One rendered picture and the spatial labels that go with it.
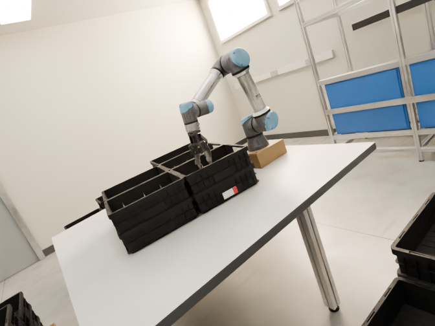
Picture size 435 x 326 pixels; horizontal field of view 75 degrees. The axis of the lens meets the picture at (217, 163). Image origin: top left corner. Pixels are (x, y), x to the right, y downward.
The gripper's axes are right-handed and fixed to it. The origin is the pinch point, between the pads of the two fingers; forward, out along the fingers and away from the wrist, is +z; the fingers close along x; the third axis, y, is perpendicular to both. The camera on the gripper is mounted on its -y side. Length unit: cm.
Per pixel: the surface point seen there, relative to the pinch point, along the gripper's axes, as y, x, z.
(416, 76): -129, 152, -2
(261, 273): -23, 8, 90
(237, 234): 40.6, 18.7, 21.6
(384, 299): 61, 66, 41
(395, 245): 50, 74, 29
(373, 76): -150, 126, -9
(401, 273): 51, 74, 39
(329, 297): 17, 49, 78
